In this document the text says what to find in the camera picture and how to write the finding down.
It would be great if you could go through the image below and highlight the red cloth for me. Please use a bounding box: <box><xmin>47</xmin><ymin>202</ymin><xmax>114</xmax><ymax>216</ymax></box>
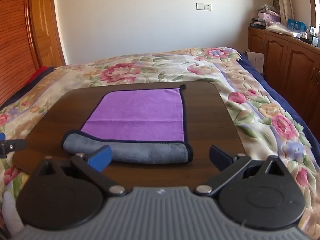
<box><xmin>25</xmin><ymin>66</ymin><xmax>57</xmax><ymax>87</ymax></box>

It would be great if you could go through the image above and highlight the clutter pile on cabinet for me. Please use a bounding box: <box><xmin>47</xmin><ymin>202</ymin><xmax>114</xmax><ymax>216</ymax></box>
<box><xmin>249</xmin><ymin>0</ymin><xmax>320</xmax><ymax>47</ymax></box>

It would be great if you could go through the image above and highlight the wooden headboard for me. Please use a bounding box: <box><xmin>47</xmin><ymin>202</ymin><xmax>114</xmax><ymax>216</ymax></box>
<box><xmin>0</xmin><ymin>0</ymin><xmax>38</xmax><ymax>107</ymax></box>

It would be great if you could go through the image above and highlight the wooden door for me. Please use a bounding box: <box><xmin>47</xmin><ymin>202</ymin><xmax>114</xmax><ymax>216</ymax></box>
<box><xmin>24</xmin><ymin>0</ymin><xmax>66</xmax><ymax>68</ymax></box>

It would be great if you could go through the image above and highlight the floral blanket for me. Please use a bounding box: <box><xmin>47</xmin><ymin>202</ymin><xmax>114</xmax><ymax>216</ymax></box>
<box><xmin>0</xmin><ymin>47</ymin><xmax>320</xmax><ymax>240</ymax></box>

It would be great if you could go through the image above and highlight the cream curtain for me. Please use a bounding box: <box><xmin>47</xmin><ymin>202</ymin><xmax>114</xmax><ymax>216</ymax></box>
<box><xmin>277</xmin><ymin>0</ymin><xmax>295</xmax><ymax>24</ymax></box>

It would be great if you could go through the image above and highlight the wooden cabinet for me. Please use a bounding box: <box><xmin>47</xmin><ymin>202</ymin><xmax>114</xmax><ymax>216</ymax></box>
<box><xmin>247</xmin><ymin>27</ymin><xmax>320</xmax><ymax>130</ymax></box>

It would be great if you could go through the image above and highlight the purple and grey towel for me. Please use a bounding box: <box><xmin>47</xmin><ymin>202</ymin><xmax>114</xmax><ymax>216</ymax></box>
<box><xmin>61</xmin><ymin>84</ymin><xmax>194</xmax><ymax>165</ymax></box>

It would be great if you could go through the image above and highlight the white cardboard box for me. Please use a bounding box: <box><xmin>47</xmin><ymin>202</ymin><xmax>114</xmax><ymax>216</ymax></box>
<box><xmin>246</xmin><ymin>50</ymin><xmax>265</xmax><ymax>73</ymax></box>

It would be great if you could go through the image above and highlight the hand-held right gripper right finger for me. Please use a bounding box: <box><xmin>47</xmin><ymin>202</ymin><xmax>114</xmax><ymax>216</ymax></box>
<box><xmin>196</xmin><ymin>145</ymin><xmax>287</xmax><ymax>197</ymax></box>

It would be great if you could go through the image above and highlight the dark wooden lap table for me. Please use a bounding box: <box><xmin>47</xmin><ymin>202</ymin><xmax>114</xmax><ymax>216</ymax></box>
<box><xmin>12</xmin><ymin>81</ymin><xmax>247</xmax><ymax>190</ymax></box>

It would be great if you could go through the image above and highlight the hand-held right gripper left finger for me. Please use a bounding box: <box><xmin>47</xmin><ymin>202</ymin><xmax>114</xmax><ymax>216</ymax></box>
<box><xmin>37</xmin><ymin>145</ymin><xmax>126</xmax><ymax>197</ymax></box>

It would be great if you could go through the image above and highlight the navy blue bed sheet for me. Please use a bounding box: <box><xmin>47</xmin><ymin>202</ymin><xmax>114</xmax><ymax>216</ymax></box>
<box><xmin>236</xmin><ymin>52</ymin><xmax>320</xmax><ymax>140</ymax></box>

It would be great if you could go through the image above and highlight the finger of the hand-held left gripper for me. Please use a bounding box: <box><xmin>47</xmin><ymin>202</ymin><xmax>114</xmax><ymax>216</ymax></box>
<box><xmin>0</xmin><ymin>133</ymin><xmax>26</xmax><ymax>158</ymax></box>

